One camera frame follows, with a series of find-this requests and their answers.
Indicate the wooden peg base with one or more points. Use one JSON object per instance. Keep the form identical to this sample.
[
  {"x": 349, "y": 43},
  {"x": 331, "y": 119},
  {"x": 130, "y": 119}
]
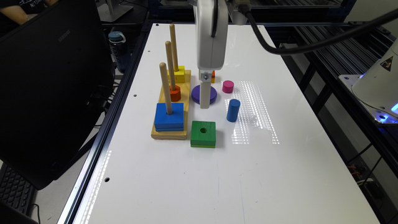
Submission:
[{"x": 184, "y": 101}]

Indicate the front wooden peg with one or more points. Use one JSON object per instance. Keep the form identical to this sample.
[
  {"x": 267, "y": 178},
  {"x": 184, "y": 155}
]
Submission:
[{"x": 166, "y": 89}]

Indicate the rear wooden peg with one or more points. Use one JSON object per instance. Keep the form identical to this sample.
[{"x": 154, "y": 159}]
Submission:
[{"x": 174, "y": 46}]

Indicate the black Samsung monitor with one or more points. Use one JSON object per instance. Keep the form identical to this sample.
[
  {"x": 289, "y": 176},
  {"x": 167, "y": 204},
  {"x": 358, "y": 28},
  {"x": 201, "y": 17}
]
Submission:
[{"x": 56, "y": 77}]

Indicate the pink cylinder block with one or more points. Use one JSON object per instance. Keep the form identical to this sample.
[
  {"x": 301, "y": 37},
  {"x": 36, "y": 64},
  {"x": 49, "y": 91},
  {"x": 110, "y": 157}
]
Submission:
[{"x": 228, "y": 86}]

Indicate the blue cylinder block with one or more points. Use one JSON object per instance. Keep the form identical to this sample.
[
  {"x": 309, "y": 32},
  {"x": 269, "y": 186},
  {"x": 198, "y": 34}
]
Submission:
[{"x": 233, "y": 110}]

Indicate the orange octagon block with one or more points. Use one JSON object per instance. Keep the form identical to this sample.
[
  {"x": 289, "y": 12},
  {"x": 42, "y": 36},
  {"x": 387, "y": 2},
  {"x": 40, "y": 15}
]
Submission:
[{"x": 175, "y": 95}]

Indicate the black keyboard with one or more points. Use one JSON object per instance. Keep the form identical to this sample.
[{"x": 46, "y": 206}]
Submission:
[{"x": 15, "y": 190}]

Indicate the grey monitor stand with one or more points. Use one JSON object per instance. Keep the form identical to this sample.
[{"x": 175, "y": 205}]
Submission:
[{"x": 112, "y": 10}]

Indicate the wooden peg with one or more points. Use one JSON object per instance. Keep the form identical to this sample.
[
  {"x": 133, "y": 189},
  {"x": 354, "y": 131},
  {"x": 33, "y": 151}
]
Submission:
[
  {"x": 166, "y": 89},
  {"x": 168, "y": 47},
  {"x": 174, "y": 46}
]

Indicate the dark blue water bottle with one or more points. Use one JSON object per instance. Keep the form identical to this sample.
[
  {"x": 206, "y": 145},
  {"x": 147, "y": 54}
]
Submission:
[{"x": 119, "y": 49}]

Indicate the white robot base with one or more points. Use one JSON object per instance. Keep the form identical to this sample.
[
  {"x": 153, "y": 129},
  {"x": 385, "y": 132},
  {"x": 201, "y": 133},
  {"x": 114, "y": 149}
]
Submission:
[{"x": 376, "y": 89}]

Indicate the person's forearm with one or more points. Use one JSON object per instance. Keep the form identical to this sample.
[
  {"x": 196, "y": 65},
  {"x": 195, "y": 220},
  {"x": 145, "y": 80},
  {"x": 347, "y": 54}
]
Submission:
[{"x": 21, "y": 11}]

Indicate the purple ring block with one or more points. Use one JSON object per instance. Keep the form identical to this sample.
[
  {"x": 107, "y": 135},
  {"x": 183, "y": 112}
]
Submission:
[{"x": 196, "y": 94}]

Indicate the middle wooden peg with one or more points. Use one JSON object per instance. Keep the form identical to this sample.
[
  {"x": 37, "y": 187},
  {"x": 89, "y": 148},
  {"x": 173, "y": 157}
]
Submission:
[{"x": 168, "y": 47}]

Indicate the light green square block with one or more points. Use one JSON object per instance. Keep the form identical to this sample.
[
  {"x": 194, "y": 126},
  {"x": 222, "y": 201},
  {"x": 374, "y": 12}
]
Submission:
[{"x": 203, "y": 146}]

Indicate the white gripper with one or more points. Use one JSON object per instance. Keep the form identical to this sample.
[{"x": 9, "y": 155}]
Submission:
[{"x": 211, "y": 20}]

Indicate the blue square block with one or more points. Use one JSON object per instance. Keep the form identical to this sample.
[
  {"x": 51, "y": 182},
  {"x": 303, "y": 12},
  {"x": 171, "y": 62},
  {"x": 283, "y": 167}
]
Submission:
[{"x": 169, "y": 122}]

